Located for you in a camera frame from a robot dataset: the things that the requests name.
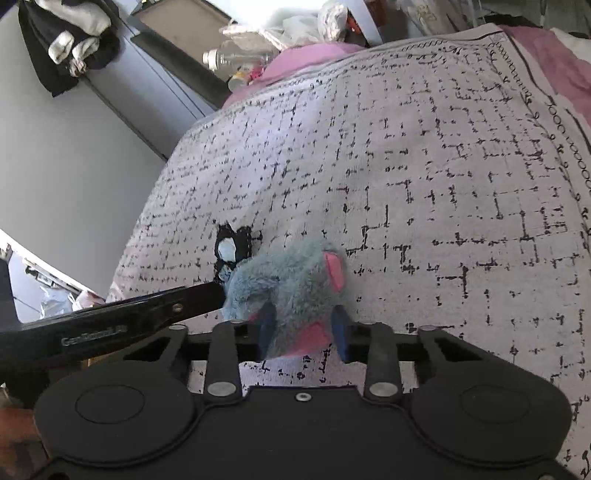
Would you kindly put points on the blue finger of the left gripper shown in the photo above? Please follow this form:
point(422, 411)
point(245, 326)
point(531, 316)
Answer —
point(194, 297)

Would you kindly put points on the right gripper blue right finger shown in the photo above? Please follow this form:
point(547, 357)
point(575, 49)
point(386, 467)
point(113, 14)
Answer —
point(373, 345)

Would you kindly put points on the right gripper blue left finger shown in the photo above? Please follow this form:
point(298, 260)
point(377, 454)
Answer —
point(231, 344)

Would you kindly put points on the grey fluffy plush toy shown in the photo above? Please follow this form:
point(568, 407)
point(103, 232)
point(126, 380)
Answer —
point(292, 290)

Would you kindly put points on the blue denim pouch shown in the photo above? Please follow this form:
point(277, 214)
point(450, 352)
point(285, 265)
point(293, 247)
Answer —
point(224, 274)

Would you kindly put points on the person's left hand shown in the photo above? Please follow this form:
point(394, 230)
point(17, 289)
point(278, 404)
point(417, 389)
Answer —
point(22, 453)

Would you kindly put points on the white garbage bag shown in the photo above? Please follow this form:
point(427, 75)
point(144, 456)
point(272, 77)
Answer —
point(55, 302)

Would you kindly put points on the white black patterned bedspread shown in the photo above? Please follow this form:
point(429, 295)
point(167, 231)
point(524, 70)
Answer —
point(449, 171)

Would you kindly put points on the grey door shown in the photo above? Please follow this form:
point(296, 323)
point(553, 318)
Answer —
point(153, 103)

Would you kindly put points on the clear plastic bottle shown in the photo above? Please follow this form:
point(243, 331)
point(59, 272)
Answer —
point(229, 58)

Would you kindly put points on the pink pillow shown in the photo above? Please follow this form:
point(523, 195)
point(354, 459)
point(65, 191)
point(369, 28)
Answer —
point(291, 61)

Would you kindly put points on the leaning dark board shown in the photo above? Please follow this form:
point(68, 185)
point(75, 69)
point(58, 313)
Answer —
point(176, 33)

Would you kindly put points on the hanging clothes on door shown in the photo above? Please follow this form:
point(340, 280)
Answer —
point(67, 39)

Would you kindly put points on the pink bed sheet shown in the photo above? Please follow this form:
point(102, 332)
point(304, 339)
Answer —
point(564, 60)

